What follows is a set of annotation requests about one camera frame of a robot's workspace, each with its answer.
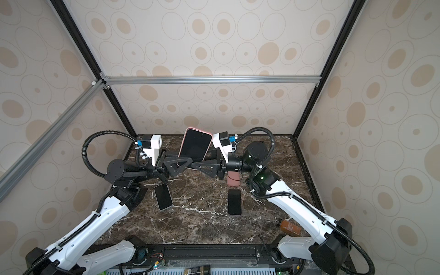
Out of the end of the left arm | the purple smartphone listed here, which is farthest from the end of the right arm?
the purple smartphone

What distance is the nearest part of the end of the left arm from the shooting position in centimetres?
48

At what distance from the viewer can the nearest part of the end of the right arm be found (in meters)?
0.50

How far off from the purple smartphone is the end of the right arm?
0.41 metres

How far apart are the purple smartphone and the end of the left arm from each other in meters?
0.46

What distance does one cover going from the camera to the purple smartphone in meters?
0.87

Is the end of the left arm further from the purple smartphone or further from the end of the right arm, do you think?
the purple smartphone
